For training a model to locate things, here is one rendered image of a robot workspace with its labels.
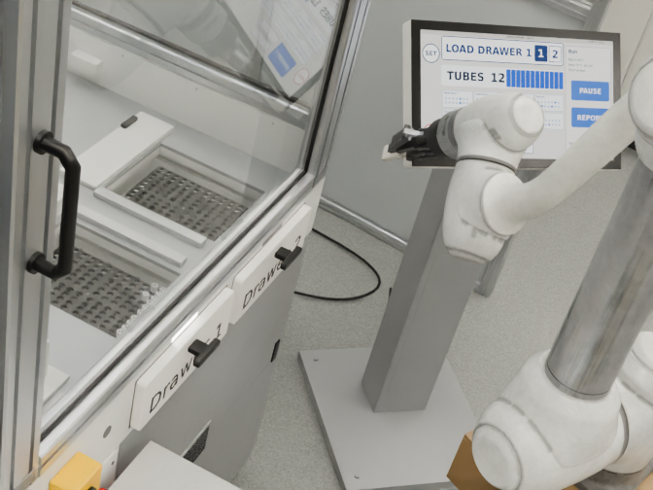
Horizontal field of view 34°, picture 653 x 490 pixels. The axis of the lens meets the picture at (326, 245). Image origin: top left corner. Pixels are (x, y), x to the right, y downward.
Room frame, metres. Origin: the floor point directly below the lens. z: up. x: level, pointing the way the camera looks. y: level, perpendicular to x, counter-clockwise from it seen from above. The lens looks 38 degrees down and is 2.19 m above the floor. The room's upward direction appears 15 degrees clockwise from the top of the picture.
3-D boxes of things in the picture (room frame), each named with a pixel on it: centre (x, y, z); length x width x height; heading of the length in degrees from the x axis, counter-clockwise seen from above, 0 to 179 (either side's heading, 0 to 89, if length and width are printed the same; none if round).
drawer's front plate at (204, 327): (1.30, 0.18, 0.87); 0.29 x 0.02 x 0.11; 164
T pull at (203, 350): (1.29, 0.16, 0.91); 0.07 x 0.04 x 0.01; 164
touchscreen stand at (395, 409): (2.15, -0.31, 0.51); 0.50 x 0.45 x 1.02; 25
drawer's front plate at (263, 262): (1.60, 0.10, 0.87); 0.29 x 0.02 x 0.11; 164
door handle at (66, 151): (0.88, 0.29, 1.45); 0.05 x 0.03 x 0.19; 74
